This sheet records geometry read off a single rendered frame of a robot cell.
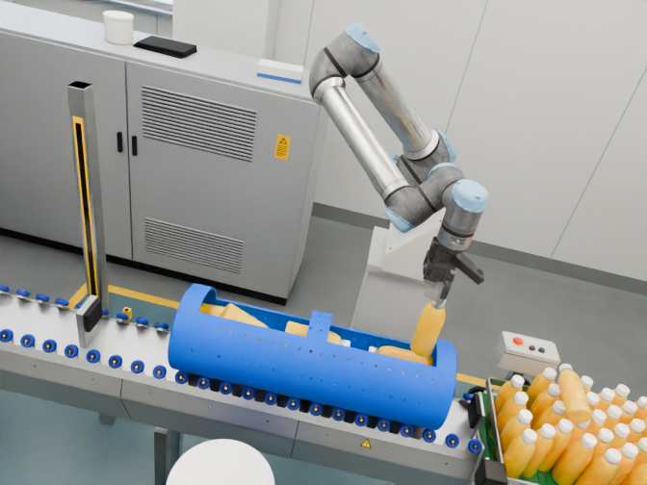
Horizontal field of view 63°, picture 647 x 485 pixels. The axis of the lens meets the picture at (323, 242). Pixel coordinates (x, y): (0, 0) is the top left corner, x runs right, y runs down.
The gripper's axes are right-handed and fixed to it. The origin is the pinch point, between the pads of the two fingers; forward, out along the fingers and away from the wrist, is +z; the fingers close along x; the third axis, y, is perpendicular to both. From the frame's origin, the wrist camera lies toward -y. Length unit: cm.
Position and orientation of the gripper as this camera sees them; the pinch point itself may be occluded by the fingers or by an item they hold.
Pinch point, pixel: (438, 299)
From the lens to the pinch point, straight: 156.9
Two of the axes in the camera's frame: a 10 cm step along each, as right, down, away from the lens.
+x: -1.4, 5.4, -8.3
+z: -1.7, 8.2, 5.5
